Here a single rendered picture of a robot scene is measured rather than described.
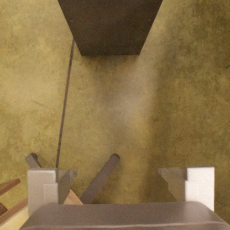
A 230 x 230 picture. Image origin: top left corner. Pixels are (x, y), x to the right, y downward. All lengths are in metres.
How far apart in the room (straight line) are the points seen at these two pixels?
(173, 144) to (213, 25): 0.54
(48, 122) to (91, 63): 0.30
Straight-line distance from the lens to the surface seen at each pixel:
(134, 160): 1.21
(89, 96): 1.20
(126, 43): 1.04
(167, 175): 0.16
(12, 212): 0.70
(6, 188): 0.46
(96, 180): 1.14
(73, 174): 0.17
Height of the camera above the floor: 1.19
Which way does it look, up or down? 88 degrees down
